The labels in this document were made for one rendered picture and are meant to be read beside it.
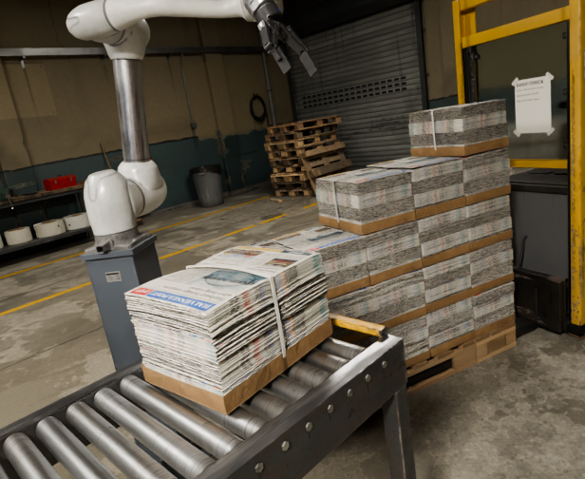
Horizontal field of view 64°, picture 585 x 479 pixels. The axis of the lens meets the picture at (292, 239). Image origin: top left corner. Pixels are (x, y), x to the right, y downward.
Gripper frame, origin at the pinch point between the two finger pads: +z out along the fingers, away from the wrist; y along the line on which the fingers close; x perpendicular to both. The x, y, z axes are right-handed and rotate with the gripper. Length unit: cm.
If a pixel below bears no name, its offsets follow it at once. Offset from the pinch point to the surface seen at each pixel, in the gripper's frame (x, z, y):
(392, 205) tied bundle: -29, 43, -68
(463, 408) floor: -51, 137, -71
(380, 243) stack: -40, 55, -61
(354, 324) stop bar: -13, 70, 20
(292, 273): -9, 51, 37
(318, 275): -10, 54, 28
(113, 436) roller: -38, 62, 75
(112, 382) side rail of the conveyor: -55, 52, 62
